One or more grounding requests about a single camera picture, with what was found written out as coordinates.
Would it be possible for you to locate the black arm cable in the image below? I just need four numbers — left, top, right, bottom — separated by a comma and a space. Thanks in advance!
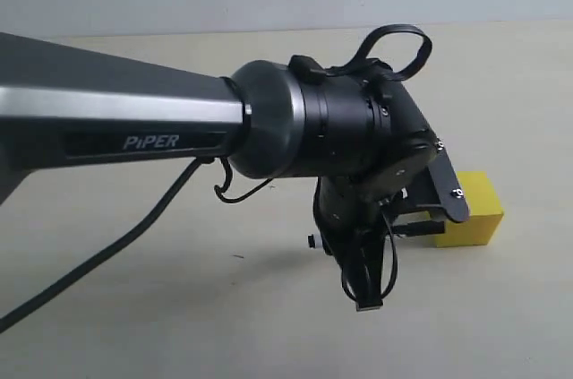
0, 23, 433, 331

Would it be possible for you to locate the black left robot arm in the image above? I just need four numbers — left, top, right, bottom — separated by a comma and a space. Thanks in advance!
1, 24, 437, 310

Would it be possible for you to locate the yellow cube block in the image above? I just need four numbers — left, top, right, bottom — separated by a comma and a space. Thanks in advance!
433, 171, 504, 248

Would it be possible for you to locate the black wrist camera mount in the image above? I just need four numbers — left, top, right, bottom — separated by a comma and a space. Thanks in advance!
403, 140, 470, 223

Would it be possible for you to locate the black and white marker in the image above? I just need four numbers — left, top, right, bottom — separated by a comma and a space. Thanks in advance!
307, 220, 445, 255

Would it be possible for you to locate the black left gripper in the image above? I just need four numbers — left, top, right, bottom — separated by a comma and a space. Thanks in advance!
312, 163, 428, 312

